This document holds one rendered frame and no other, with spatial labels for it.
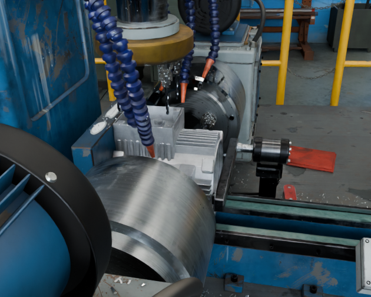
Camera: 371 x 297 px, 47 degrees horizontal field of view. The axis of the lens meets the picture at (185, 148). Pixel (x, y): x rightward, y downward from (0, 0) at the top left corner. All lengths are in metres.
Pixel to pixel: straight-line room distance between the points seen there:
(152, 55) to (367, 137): 1.05
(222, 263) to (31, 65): 0.55
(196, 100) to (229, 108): 0.08
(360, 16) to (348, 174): 4.29
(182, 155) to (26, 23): 0.37
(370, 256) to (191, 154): 0.37
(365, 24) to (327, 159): 4.26
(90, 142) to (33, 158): 0.47
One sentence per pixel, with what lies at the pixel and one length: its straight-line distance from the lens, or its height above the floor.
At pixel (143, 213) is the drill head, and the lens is 0.56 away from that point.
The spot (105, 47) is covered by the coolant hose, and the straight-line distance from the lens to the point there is 0.63.
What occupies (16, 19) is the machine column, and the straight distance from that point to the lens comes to 0.79.
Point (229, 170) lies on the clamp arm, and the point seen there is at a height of 1.03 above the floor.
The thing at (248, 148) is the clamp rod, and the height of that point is 1.02.
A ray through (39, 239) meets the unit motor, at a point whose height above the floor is 1.31.
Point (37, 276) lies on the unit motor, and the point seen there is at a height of 1.29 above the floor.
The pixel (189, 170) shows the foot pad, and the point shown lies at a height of 1.08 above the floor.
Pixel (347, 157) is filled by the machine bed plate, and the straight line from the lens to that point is 1.46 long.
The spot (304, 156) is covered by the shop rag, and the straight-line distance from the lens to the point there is 1.41.
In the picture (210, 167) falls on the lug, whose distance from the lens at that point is 0.79.
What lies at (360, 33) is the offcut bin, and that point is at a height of 0.23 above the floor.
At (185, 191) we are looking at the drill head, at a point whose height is 1.13.
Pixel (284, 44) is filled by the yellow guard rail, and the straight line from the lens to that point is 3.13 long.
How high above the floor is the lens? 1.49
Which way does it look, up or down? 29 degrees down
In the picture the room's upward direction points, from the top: 2 degrees counter-clockwise
